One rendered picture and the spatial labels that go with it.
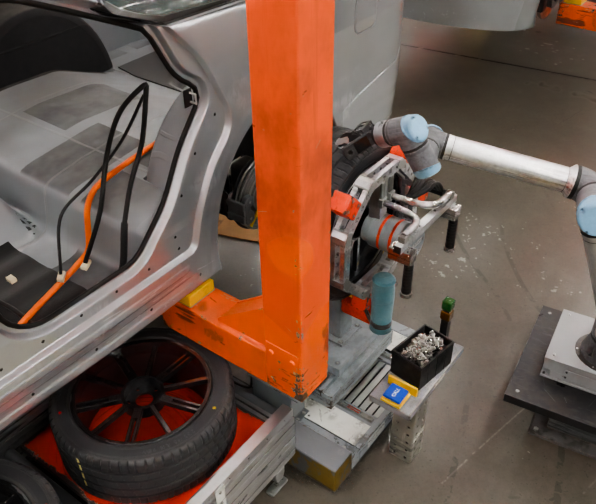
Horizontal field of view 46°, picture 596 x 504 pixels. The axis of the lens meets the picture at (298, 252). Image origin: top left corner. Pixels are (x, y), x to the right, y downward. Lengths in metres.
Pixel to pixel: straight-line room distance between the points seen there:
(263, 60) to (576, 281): 2.63
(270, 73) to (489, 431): 1.93
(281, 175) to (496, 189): 2.90
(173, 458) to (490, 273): 2.17
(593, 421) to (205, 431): 1.45
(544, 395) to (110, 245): 1.76
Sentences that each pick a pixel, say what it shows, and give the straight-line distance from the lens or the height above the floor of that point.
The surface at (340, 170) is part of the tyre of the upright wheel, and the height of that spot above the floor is 1.15.
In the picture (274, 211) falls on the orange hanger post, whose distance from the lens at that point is 2.04.
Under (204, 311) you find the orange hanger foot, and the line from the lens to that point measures 2.64.
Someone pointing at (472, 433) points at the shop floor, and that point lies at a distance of 3.17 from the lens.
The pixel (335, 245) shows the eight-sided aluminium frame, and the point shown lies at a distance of 2.52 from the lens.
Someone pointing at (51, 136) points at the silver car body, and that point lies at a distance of 3.18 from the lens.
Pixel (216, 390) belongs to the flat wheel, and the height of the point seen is 0.50.
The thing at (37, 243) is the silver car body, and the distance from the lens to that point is 2.95.
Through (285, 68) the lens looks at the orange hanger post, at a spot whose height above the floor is 1.73.
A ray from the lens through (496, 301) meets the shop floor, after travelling 3.81.
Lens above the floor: 2.42
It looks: 37 degrees down
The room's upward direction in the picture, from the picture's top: 1 degrees counter-clockwise
